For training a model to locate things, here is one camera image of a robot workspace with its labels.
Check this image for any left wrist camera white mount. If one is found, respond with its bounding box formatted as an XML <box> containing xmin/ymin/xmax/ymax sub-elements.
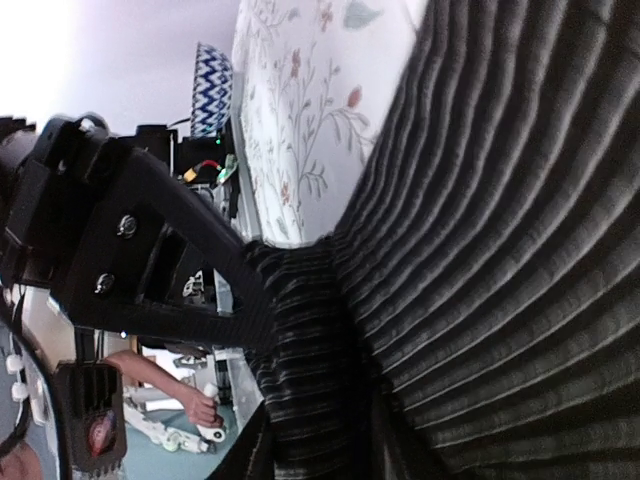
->
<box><xmin>1</xmin><ymin>326</ymin><xmax>127</xmax><ymax>479</ymax></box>

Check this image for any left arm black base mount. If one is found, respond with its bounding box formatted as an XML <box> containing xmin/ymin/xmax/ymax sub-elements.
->
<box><xmin>131</xmin><ymin>124</ymin><xmax>238</xmax><ymax>186</ymax></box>

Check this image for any white teleoperation handle device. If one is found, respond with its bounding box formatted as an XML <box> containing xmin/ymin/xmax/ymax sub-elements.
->
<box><xmin>123</xmin><ymin>386</ymin><xmax>227</xmax><ymax>454</ymax></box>

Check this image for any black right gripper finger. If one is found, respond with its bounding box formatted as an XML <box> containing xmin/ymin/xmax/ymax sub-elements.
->
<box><xmin>209</xmin><ymin>404</ymin><xmax>274</xmax><ymax>480</ymax></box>

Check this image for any black pinstriped underwear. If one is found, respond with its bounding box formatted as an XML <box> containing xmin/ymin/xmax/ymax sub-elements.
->
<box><xmin>246</xmin><ymin>1</ymin><xmax>639</xmax><ymax>479</ymax></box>

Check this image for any floral patterned table mat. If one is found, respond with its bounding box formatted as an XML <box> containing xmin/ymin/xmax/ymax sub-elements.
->
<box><xmin>232</xmin><ymin>0</ymin><xmax>426</xmax><ymax>245</ymax></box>

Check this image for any person hand in background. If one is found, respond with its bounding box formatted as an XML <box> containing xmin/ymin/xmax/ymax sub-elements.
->
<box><xmin>176</xmin><ymin>385</ymin><xmax>221</xmax><ymax>428</ymax></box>

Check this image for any red patterned bowl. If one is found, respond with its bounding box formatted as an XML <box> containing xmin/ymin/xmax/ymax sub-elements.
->
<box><xmin>190</xmin><ymin>42</ymin><xmax>233</xmax><ymax>138</ymax></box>

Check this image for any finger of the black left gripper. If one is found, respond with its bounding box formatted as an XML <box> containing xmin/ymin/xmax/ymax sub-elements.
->
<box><xmin>69</xmin><ymin>296</ymin><xmax>277</xmax><ymax>350</ymax></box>

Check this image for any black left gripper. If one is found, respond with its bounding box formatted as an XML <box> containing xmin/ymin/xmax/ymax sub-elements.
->
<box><xmin>1</xmin><ymin>114</ymin><xmax>265</xmax><ymax>325</ymax></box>

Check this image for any person forearm in background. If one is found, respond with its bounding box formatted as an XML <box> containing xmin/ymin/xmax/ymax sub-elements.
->
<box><xmin>105</xmin><ymin>350</ymin><xmax>198</xmax><ymax>401</ymax></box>

